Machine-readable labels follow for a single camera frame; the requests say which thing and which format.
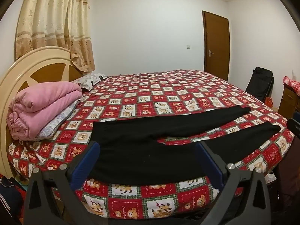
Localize brown wooden door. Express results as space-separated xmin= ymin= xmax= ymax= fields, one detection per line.
xmin=202 ymin=10 xmax=230 ymax=81

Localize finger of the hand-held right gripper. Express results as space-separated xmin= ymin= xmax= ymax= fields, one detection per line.
xmin=286 ymin=111 xmax=300 ymax=137

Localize black pants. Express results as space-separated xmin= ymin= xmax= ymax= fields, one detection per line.
xmin=88 ymin=105 xmax=282 ymax=184

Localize cream and brown headboard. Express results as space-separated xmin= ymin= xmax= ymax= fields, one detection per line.
xmin=0 ymin=46 xmax=85 ymax=179

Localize dark brown cloth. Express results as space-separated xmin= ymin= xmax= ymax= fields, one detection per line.
xmin=265 ymin=136 xmax=300 ymax=216

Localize black suitcase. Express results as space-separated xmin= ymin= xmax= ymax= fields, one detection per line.
xmin=245 ymin=67 xmax=275 ymax=104

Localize pale patterned folded quilt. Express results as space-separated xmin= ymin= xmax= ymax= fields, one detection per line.
xmin=37 ymin=100 xmax=81 ymax=137

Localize red printed bed sheet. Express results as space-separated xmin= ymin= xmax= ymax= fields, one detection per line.
xmin=8 ymin=69 xmax=296 ymax=221

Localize brown wooden cabinet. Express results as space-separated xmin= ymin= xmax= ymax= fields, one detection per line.
xmin=278 ymin=84 xmax=300 ymax=122

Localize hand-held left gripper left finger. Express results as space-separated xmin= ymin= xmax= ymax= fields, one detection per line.
xmin=23 ymin=141 xmax=101 ymax=225

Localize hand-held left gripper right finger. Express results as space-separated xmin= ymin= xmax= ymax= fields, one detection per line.
xmin=196 ymin=142 xmax=273 ymax=225

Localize red checkered cloth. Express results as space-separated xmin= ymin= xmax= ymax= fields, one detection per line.
xmin=283 ymin=76 xmax=300 ymax=91

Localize white patterned pillow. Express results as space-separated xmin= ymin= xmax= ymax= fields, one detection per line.
xmin=71 ymin=73 xmax=108 ymax=91

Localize beige patterned curtain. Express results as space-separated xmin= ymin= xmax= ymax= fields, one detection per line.
xmin=15 ymin=0 xmax=95 ymax=73

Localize dark striped garment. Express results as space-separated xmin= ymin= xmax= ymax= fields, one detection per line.
xmin=0 ymin=176 xmax=26 ymax=225

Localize folded pink blanket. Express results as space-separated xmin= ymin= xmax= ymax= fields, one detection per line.
xmin=7 ymin=81 xmax=83 ymax=141

